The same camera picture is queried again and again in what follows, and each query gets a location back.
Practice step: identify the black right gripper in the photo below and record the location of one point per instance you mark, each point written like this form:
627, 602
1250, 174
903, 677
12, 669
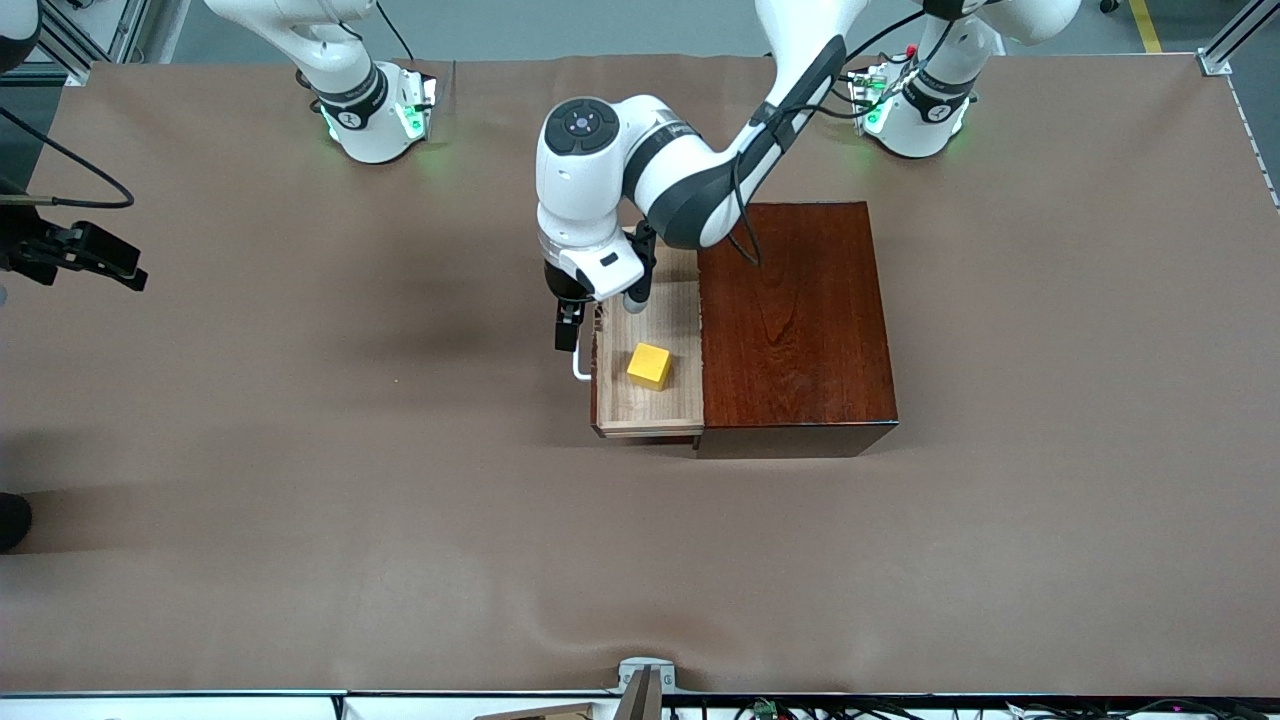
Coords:
22, 246

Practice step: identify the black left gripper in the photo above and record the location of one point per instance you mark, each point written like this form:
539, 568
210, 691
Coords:
560, 286

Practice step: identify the yellow block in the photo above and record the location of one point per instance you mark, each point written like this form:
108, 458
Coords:
650, 365

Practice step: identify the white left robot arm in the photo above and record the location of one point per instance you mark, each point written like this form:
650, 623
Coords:
580, 200

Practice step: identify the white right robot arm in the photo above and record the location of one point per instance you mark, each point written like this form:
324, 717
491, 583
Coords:
365, 135

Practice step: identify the dark brown wooden cabinet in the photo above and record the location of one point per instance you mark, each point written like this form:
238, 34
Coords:
800, 330

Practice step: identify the black round object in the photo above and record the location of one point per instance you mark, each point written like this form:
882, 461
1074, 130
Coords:
12, 522

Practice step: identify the brown table mat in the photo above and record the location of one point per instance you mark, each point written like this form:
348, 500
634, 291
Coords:
350, 560

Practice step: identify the light brown wooden board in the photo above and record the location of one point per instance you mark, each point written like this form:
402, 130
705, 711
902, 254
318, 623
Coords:
550, 714

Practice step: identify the silver aluminium profile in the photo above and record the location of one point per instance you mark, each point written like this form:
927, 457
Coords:
1222, 55

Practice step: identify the dark aluminium frame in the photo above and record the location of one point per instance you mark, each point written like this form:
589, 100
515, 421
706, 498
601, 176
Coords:
70, 45

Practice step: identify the grey metal camera bracket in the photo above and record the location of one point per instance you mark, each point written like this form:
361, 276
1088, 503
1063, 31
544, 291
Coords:
646, 690

